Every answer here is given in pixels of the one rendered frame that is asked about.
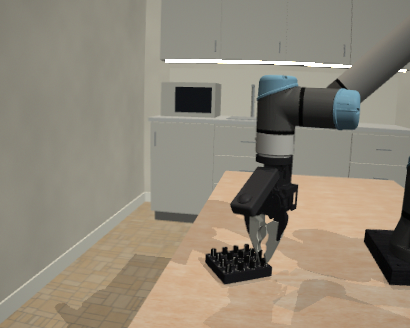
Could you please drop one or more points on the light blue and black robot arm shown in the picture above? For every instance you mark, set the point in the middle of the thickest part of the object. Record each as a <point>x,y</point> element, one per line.
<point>279,110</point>

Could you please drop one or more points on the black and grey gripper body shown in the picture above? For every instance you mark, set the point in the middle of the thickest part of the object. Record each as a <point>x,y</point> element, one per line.
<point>283,188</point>

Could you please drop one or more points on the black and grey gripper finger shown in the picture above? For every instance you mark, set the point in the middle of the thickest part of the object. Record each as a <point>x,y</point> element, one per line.
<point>257,229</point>
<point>275,231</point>

